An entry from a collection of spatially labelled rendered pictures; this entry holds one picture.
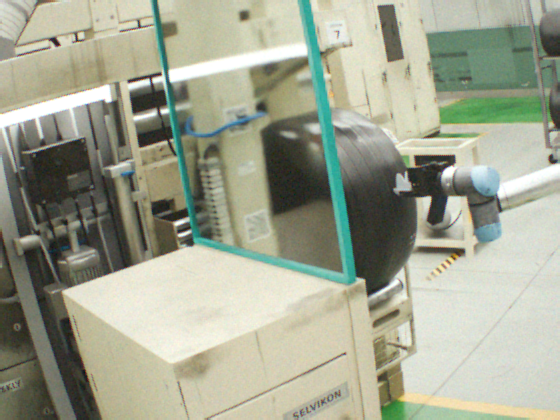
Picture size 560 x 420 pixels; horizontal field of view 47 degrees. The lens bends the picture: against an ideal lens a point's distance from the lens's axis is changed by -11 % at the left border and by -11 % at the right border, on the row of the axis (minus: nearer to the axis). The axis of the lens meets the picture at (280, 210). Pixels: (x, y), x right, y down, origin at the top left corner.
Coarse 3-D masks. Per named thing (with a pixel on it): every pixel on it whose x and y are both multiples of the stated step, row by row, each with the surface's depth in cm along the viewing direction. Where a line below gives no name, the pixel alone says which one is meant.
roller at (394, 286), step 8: (392, 280) 218; (400, 280) 218; (376, 288) 214; (384, 288) 214; (392, 288) 215; (400, 288) 217; (368, 296) 211; (376, 296) 212; (384, 296) 214; (368, 304) 210
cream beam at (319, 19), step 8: (344, 8) 238; (320, 16) 232; (328, 16) 234; (336, 16) 236; (344, 16) 238; (320, 24) 232; (320, 32) 232; (320, 40) 233; (320, 48) 233; (328, 48) 235; (336, 48) 237
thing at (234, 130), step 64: (192, 0) 140; (256, 0) 123; (192, 64) 147; (256, 64) 129; (320, 64) 115; (192, 128) 155; (256, 128) 134; (320, 128) 119; (192, 192) 163; (256, 192) 141; (320, 192) 124; (256, 256) 146; (320, 256) 129
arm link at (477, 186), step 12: (468, 168) 169; (480, 168) 165; (492, 168) 165; (456, 180) 170; (468, 180) 167; (480, 180) 164; (492, 180) 164; (456, 192) 172; (468, 192) 168; (480, 192) 165; (492, 192) 164
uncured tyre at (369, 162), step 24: (336, 120) 202; (360, 120) 204; (336, 144) 192; (360, 144) 195; (384, 144) 199; (360, 168) 191; (384, 168) 195; (360, 192) 188; (384, 192) 193; (360, 216) 188; (384, 216) 192; (408, 216) 198; (360, 240) 190; (384, 240) 194; (408, 240) 201; (360, 264) 193; (384, 264) 199
